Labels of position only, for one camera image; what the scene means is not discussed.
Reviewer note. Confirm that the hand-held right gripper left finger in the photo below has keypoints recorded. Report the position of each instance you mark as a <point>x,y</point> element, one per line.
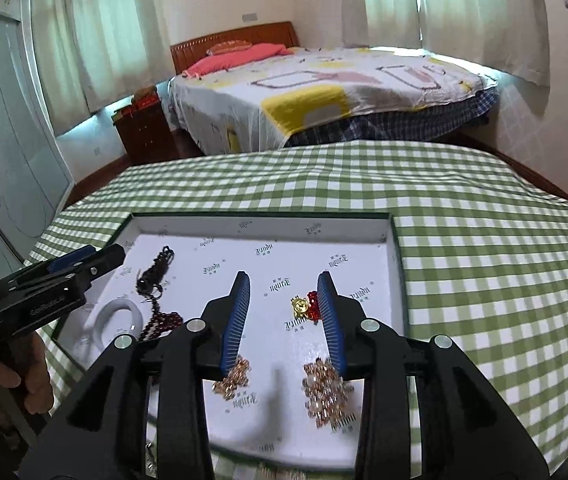
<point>236,325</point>

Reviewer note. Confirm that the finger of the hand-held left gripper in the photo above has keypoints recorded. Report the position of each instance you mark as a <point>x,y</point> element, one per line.
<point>66,261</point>
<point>109,259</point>

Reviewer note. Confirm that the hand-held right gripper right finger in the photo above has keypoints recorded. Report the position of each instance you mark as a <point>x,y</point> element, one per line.
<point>331,325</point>

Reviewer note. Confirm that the gold charm with red knot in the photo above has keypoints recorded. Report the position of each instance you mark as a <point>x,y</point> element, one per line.
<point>301,306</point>

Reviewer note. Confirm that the white jade bangle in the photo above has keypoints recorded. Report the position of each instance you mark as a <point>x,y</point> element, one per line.
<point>114,312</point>

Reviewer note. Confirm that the pink and gold brooch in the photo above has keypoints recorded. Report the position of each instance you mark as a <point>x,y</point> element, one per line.
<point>234,384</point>

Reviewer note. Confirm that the dark green shallow box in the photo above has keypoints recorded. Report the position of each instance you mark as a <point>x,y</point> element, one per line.
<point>274,260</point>

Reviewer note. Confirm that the person's left hand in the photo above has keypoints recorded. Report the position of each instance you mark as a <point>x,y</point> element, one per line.
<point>34,380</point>

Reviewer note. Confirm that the glass door wardrobe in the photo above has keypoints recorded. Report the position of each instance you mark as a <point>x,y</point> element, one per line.
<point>9,135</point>

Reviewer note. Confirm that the wooden nightstand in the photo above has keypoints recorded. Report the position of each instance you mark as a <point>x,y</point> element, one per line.
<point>144,135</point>

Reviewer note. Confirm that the green checked tablecloth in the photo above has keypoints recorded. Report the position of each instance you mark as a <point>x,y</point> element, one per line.
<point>463,235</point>

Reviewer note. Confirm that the red box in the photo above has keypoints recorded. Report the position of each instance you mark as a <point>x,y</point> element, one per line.
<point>145,100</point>

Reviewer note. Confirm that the white curtain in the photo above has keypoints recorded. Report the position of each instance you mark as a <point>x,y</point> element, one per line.
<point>104,35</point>
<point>378,0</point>
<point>483,15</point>

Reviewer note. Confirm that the pink pillow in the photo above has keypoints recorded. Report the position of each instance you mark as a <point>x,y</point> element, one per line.
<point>236,57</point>

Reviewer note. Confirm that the patterned bedsheet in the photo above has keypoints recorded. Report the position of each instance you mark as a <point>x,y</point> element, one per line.
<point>363,85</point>

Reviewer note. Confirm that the brown cushion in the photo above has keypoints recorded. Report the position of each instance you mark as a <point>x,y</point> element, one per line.
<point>229,47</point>

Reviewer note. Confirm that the wooden bed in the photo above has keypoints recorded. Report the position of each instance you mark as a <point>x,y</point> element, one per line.
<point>224,42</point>

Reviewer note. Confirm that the wall socket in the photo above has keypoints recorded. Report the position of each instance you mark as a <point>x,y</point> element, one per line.
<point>248,16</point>

